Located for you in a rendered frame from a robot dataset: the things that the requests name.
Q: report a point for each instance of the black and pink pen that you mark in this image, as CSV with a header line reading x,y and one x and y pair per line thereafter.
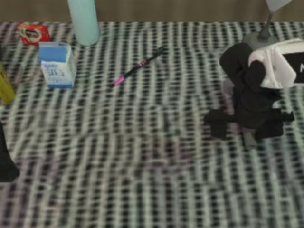
x,y
140,65

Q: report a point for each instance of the red packet of rubber bands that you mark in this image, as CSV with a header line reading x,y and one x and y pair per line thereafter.
x,y
33,33

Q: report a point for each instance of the blue and white carton box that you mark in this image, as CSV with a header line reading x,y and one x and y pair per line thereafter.
x,y
57,66

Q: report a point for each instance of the black white checkered tablecloth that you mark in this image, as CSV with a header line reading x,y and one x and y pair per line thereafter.
x,y
142,154

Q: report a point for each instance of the yellow bottle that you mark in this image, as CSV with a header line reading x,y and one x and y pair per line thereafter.
x,y
4,83

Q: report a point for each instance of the teal cylindrical tumbler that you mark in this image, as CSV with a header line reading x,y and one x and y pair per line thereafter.
x,y
85,21

